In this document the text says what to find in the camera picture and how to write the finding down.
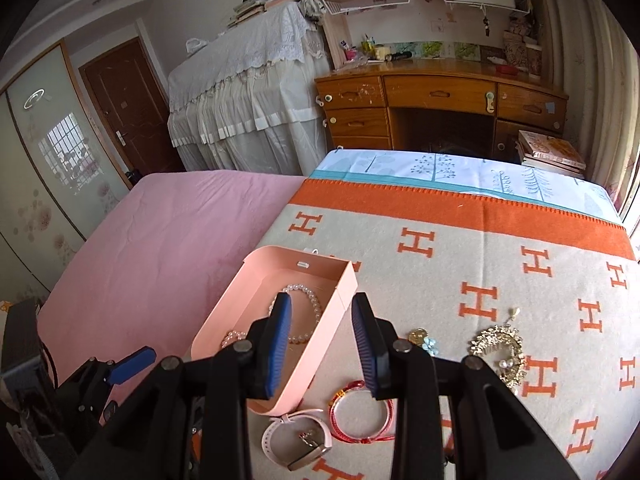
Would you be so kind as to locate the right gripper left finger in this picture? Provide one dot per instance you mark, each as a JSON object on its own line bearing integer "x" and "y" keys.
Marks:
{"x": 269, "y": 339}

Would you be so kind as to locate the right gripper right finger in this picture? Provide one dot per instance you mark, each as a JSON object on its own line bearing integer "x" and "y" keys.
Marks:
{"x": 374, "y": 339}

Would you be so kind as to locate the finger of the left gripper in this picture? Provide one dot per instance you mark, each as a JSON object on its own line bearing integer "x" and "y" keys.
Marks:
{"x": 128, "y": 367}

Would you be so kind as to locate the pink jewelry box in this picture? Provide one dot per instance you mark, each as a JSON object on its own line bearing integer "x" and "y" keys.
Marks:
{"x": 321, "y": 289}

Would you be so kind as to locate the black speaker stand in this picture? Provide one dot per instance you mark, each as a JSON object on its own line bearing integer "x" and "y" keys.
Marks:
{"x": 24, "y": 368}

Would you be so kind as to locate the pink bed sheet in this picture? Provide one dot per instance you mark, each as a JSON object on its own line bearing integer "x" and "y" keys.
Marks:
{"x": 156, "y": 266}

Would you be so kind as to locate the orange H pattern blanket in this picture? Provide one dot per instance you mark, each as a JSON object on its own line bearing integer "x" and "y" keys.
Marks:
{"x": 455, "y": 263}

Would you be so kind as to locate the frosted glass wardrobe door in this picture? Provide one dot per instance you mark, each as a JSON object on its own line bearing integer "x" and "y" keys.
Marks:
{"x": 58, "y": 183}

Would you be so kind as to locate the blue white patterned sheet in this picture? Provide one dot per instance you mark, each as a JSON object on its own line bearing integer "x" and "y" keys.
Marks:
{"x": 468, "y": 175}

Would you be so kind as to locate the white lace covered piano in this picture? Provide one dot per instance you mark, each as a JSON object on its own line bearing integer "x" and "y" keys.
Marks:
{"x": 248, "y": 101}

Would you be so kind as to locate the stack of books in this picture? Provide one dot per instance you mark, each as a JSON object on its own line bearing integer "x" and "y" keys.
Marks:
{"x": 549, "y": 153}

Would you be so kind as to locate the wooden desk with drawers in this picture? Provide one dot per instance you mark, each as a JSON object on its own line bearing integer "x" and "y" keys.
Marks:
{"x": 442, "y": 106}

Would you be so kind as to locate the brown wooden door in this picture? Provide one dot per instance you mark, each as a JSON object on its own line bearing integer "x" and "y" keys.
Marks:
{"x": 131, "y": 105}

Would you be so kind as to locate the beige curtain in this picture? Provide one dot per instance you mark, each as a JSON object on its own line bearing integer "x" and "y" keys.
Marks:
{"x": 592, "y": 59}

